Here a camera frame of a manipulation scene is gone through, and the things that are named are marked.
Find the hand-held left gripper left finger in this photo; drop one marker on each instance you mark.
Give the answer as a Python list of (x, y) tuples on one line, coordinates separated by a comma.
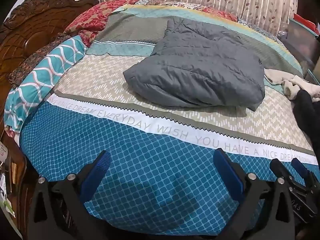
[(96, 173)]

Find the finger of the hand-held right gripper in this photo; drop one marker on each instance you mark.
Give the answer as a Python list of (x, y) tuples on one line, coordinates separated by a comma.
[(279, 168), (301, 171)]

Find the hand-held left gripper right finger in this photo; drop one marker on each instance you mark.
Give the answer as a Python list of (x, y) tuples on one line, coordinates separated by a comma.
[(228, 173)]

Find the grey puffer jacket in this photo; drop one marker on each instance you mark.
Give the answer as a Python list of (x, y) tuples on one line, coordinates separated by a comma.
[(200, 67)]

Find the black cloth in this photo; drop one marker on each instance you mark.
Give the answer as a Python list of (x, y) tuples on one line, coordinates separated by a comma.
[(307, 120)]

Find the patterned teal beige bedspread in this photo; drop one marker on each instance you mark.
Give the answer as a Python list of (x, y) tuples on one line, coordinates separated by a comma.
[(150, 155)]

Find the wooden nightstand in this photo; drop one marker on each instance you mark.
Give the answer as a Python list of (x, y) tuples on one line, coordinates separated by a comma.
[(17, 175)]

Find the cream fleece cloth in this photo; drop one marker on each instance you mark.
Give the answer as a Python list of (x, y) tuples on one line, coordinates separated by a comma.
[(287, 82)]

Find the light green folder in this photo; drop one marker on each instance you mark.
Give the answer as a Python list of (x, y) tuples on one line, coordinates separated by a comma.
[(7, 206)]

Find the teal white wavy pillow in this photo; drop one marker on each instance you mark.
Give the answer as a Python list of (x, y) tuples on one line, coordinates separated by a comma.
[(47, 77)]

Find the clear plastic storage box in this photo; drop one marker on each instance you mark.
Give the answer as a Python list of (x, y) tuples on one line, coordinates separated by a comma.
[(302, 45)]

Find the dark floral pillow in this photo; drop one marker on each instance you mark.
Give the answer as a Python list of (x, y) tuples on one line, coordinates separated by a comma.
[(30, 62)]

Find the red box lid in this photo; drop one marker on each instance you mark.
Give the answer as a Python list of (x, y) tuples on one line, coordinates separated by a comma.
[(306, 21)]

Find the red floral pillow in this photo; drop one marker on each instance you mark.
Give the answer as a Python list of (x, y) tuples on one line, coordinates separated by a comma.
[(92, 20)]

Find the carved wooden headboard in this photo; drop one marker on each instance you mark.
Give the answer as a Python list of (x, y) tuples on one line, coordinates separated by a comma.
[(30, 30)]

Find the floral patchwork quilt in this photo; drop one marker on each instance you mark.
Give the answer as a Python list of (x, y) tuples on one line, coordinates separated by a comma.
[(220, 12)]

